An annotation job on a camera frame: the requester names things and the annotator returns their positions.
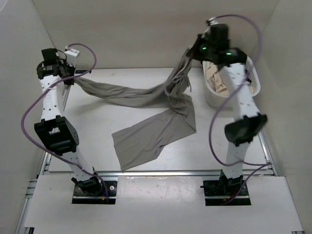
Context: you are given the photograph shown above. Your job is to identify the grey trousers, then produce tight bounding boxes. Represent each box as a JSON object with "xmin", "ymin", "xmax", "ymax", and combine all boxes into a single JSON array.
[{"xmin": 75, "ymin": 49, "xmax": 196, "ymax": 171}]

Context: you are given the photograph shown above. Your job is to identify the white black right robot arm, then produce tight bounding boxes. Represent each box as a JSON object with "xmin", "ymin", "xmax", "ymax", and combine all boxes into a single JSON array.
[{"xmin": 192, "ymin": 22, "xmax": 268, "ymax": 195}]

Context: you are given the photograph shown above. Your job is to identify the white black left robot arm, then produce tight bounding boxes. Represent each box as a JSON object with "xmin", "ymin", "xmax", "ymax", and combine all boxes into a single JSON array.
[{"xmin": 34, "ymin": 48, "xmax": 102, "ymax": 195}]

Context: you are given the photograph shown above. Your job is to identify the dark label sticker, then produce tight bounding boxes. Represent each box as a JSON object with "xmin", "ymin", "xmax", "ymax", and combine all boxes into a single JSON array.
[{"xmin": 75, "ymin": 70, "xmax": 87, "ymax": 74}]

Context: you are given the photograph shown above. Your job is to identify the beige garment in basket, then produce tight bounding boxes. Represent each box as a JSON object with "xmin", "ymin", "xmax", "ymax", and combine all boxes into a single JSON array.
[{"xmin": 202, "ymin": 61, "xmax": 229, "ymax": 96}]

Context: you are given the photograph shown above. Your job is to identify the white laundry basket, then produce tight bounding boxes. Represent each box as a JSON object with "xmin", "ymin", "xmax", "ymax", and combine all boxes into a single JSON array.
[{"xmin": 201, "ymin": 55, "xmax": 262, "ymax": 109}]

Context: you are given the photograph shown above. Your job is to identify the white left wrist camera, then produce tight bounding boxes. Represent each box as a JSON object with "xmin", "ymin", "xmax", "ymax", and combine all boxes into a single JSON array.
[{"xmin": 64, "ymin": 46, "xmax": 80, "ymax": 67}]

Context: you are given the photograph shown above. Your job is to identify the aluminium frame rail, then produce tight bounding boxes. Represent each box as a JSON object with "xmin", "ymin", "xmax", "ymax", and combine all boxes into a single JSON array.
[{"xmin": 258, "ymin": 130, "xmax": 278, "ymax": 176}]

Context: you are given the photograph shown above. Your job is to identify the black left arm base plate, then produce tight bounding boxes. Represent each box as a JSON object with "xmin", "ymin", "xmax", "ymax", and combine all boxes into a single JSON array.
[{"xmin": 72, "ymin": 180, "xmax": 117, "ymax": 205}]

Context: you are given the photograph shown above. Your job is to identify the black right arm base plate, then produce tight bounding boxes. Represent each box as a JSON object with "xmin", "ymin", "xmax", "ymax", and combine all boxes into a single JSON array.
[{"xmin": 200, "ymin": 180, "xmax": 251, "ymax": 206}]

